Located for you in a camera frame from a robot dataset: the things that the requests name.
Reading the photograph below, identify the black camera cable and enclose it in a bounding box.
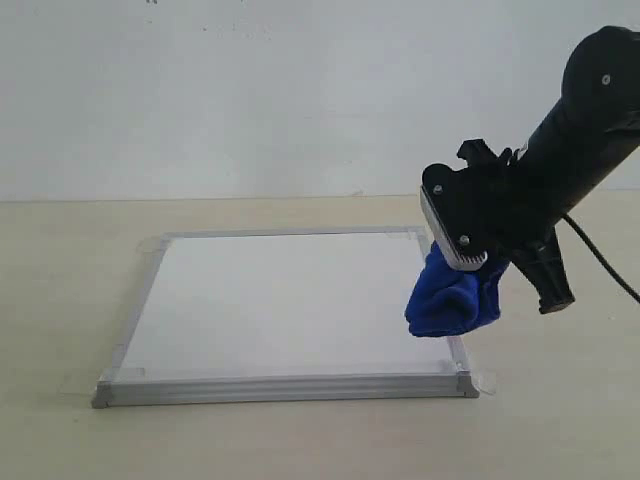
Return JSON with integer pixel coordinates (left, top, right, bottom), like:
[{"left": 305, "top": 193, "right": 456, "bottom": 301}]
[{"left": 562, "top": 212, "right": 640, "bottom": 304}]

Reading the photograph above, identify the clear tape front left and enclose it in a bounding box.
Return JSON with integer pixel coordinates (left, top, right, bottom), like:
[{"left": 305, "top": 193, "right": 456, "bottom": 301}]
[{"left": 57, "top": 367, "right": 147, "bottom": 397}]

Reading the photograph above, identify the clear tape back right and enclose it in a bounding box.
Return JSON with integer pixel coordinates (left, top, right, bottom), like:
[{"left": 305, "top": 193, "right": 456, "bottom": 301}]
[{"left": 386, "top": 226, "right": 430, "bottom": 242}]

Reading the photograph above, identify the aluminium framed whiteboard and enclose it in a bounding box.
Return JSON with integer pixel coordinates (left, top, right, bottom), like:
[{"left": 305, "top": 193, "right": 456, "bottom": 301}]
[{"left": 92, "top": 227, "right": 469, "bottom": 409}]

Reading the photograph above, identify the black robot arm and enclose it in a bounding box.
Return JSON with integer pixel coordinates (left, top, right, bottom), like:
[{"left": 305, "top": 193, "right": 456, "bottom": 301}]
[{"left": 466, "top": 26, "right": 639, "bottom": 314}]

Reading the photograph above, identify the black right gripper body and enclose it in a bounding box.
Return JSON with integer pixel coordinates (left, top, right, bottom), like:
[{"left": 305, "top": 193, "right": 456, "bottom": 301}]
[{"left": 457, "top": 139, "right": 561, "bottom": 286}]

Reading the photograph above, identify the clear tape front right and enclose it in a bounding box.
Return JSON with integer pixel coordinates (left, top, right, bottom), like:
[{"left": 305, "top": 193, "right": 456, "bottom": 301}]
[{"left": 443, "top": 360, "right": 497, "bottom": 398}]

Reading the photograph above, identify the blue microfiber cloth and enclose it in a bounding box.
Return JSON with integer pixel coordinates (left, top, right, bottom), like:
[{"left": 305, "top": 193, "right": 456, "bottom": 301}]
[{"left": 405, "top": 243, "right": 510, "bottom": 338}]

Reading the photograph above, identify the clear tape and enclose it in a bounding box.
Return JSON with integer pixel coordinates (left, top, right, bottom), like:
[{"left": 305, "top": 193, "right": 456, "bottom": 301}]
[
  {"left": 386, "top": 226, "right": 430, "bottom": 242},
  {"left": 57, "top": 367, "right": 147, "bottom": 397},
  {"left": 443, "top": 360, "right": 497, "bottom": 398}
]

